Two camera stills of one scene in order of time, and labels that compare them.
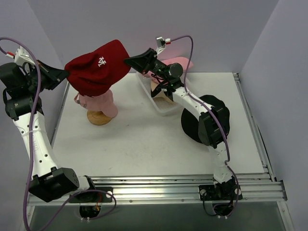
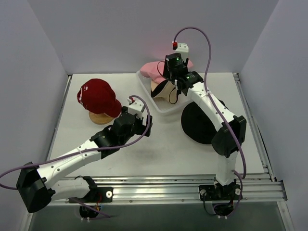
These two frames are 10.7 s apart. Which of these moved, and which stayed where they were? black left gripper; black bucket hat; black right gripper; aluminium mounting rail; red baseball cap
Moved: red baseball cap; black right gripper; black left gripper
Stayed: aluminium mounting rail; black bucket hat
